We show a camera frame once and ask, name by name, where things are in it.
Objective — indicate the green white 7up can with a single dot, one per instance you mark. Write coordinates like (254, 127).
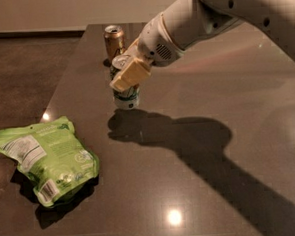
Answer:
(128, 99)

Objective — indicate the gold brown soda can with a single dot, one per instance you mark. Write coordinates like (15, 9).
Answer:
(114, 41)

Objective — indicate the green rice chip bag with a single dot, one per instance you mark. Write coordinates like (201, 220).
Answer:
(53, 159)

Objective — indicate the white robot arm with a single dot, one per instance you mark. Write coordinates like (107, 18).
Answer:
(186, 22)

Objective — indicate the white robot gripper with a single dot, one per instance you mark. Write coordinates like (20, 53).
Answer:
(155, 41)

